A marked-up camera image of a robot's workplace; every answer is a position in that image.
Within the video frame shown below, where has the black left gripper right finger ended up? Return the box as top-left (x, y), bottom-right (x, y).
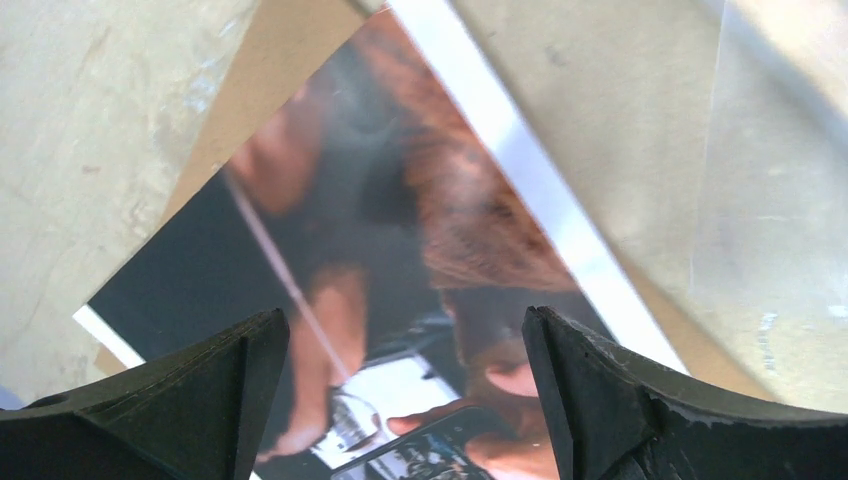
top-left (522, 307), bottom-right (847, 479)

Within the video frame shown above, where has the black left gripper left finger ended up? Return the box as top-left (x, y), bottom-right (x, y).
top-left (1, 310), bottom-right (289, 479)

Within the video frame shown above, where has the clear acrylic frame sheet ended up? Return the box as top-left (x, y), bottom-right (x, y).
top-left (691, 1), bottom-right (847, 412)

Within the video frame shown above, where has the glossy printed photo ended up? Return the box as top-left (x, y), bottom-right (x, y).
top-left (75, 1), bottom-right (683, 479)

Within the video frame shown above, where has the brown cardboard backing board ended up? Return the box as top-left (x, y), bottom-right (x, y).
top-left (92, 0), bottom-right (776, 402)

